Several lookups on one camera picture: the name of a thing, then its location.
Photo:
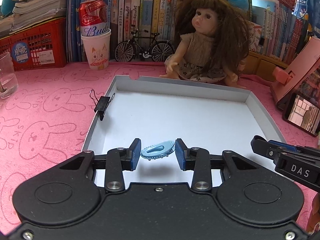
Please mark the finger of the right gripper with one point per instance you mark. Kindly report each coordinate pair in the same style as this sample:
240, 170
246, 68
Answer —
266, 149
284, 145

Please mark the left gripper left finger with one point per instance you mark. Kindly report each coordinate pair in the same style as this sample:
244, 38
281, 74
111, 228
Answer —
118, 160

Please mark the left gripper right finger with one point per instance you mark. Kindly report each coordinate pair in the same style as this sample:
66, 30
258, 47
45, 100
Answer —
195, 159

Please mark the light blue hair clip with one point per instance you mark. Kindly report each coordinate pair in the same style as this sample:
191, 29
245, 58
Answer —
161, 150

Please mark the black smartphone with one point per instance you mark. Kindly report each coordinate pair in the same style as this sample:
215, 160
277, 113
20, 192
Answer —
302, 113

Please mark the white cardboard box lid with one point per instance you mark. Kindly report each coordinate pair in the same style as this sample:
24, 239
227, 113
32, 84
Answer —
213, 117

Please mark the black binder clip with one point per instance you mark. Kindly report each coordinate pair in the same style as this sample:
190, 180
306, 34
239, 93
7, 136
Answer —
101, 104

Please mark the pink triangular dollhouse stand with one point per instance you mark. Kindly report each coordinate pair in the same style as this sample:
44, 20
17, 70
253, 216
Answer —
301, 76

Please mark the pink bunny table mat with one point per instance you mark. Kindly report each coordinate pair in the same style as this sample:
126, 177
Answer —
47, 119

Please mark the brown-haired doll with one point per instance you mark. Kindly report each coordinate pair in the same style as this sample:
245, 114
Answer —
212, 43

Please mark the black miniature bicycle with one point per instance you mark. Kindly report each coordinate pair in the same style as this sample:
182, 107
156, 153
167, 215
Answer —
143, 45

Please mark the white cat paper cup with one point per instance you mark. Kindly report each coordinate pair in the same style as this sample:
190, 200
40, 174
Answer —
97, 49

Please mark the clear glass cup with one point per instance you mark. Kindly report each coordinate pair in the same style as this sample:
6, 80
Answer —
9, 83

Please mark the red plastic crate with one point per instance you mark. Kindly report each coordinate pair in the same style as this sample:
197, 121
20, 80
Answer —
41, 46

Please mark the large blue round plush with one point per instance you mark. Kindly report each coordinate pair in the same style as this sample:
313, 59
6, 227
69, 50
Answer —
240, 4

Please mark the red Budweiser can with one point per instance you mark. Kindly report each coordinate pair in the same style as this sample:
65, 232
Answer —
93, 18

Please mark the stack of books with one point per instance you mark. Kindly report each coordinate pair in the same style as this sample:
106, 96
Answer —
27, 13

